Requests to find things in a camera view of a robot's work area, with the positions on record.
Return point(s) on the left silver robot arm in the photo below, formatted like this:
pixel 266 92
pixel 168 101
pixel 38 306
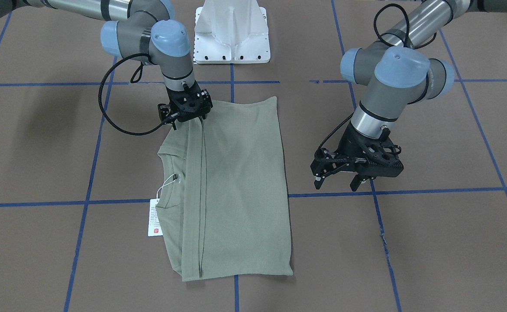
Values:
pixel 396 75

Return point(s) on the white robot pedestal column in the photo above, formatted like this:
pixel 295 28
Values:
pixel 231 31

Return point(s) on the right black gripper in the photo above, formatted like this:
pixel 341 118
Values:
pixel 165 111

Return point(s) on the olive green long-sleeve shirt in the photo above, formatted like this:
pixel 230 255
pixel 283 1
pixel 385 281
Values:
pixel 224 209

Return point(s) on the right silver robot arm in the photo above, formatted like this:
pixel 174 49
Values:
pixel 146 31

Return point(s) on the white paper garment tag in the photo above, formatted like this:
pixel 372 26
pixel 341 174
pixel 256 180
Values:
pixel 154 228

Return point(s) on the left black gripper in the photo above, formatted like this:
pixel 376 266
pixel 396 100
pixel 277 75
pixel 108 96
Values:
pixel 347 146

